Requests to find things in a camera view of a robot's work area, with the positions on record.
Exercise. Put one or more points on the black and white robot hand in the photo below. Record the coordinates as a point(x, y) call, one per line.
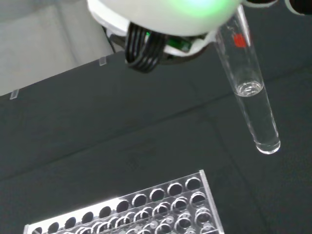
point(156, 14)

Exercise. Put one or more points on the clear plastic test tube rack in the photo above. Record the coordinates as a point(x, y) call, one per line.
point(166, 202)

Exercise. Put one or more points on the clear tape strip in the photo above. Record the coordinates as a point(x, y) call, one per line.
point(103, 61)
point(14, 95)

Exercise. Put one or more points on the black bench cloth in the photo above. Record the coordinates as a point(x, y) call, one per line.
point(122, 122)

